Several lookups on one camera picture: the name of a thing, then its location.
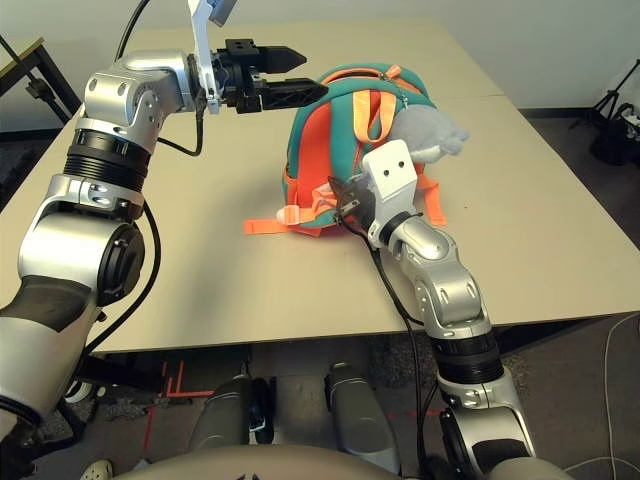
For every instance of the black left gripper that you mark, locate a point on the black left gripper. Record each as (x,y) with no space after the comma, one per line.
(240,75)

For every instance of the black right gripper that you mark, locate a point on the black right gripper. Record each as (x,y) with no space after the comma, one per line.
(365,205)

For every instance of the orange and teal backpack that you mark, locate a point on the orange and teal backpack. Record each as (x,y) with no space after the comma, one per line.
(325,145)

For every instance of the grey plush toy pendant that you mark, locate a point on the grey plush toy pendant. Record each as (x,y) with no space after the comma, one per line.
(435,132)

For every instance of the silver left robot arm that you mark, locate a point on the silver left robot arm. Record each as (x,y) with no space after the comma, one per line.
(125,85)

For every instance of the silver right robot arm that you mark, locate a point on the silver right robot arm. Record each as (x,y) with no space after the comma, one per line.
(450,290)

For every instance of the grey robot right leg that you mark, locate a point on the grey robot right leg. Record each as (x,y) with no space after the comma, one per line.
(360,415)

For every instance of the grey robot leg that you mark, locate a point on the grey robot leg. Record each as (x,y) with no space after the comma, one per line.
(360,415)
(225,417)

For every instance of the teal and black shoe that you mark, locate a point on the teal and black shoe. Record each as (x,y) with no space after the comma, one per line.
(261,420)

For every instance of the black framed side table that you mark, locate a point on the black framed side table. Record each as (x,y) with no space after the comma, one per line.
(50,85)

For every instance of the grey robot left leg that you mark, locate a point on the grey robot left leg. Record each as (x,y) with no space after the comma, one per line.
(225,417)

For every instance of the black tripod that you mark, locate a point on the black tripod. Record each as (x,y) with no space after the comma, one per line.
(612,140)

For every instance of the beige robot torso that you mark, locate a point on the beige robot torso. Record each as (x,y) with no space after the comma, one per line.
(260,465)

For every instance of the dark grey floor mat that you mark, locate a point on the dark grey floor mat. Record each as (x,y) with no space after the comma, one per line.
(12,170)

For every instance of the white perforated clog shoe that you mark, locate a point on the white perforated clog shoe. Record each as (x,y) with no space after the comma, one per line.
(97,470)

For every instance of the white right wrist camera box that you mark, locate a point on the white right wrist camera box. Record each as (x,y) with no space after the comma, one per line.
(392,172)

